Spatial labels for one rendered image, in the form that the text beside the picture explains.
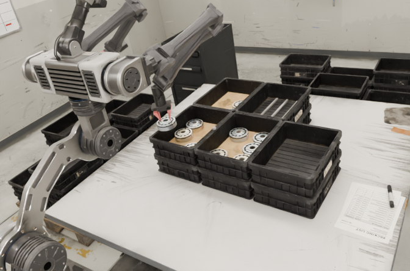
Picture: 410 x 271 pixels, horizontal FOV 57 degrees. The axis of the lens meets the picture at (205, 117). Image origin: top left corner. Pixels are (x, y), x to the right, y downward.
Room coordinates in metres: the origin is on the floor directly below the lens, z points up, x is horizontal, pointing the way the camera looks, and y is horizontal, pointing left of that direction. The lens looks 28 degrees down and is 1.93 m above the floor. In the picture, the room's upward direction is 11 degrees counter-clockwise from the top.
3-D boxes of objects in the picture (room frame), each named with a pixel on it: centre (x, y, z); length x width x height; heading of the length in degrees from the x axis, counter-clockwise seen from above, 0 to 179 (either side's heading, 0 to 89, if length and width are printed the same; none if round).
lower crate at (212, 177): (1.62, -0.15, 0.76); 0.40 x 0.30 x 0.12; 141
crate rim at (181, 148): (1.81, 0.08, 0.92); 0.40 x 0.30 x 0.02; 141
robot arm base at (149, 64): (1.38, 0.20, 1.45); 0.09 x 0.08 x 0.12; 53
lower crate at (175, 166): (1.81, 0.08, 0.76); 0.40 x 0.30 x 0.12; 141
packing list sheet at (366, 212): (1.18, -0.63, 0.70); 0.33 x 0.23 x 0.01; 143
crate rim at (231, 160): (1.62, -0.15, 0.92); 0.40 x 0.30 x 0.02; 141
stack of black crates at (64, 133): (2.84, 1.10, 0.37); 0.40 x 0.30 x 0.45; 143
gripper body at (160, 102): (1.77, 0.21, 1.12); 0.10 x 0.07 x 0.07; 88
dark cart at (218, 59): (3.65, -0.07, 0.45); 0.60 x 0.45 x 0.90; 143
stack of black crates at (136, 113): (2.92, 0.54, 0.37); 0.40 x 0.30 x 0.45; 143
